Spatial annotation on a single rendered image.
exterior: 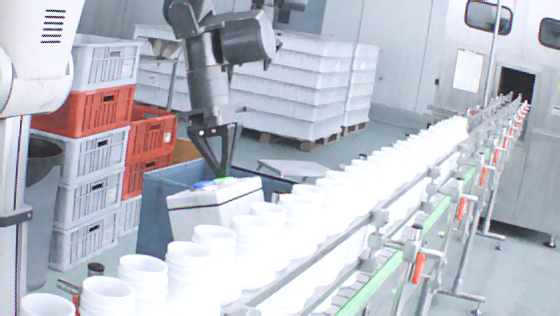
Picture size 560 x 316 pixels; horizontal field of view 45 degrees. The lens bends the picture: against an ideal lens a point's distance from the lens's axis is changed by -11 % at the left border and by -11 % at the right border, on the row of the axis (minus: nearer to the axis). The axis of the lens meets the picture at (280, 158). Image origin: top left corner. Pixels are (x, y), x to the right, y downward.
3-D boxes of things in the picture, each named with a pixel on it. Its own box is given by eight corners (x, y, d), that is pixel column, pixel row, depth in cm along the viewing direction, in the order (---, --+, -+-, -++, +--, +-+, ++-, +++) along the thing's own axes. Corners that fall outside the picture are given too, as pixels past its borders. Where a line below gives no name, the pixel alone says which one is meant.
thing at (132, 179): (122, 201, 398) (126, 162, 394) (65, 184, 410) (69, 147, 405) (171, 184, 455) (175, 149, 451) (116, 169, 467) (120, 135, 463)
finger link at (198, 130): (258, 171, 107) (247, 105, 107) (236, 178, 101) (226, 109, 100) (216, 176, 110) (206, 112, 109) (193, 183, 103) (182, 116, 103)
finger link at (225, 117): (251, 173, 105) (241, 106, 105) (229, 180, 99) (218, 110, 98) (209, 178, 108) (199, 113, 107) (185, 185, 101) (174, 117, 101)
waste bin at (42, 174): (16, 305, 286) (21, 163, 274) (-48, 271, 301) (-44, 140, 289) (73, 282, 328) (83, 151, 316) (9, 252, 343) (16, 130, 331)
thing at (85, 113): (75, 139, 323) (81, 92, 319) (11, 123, 332) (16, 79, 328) (131, 125, 381) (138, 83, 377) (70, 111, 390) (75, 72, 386)
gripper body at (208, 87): (249, 114, 107) (241, 64, 107) (217, 120, 98) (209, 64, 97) (209, 120, 110) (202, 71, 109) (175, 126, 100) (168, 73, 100)
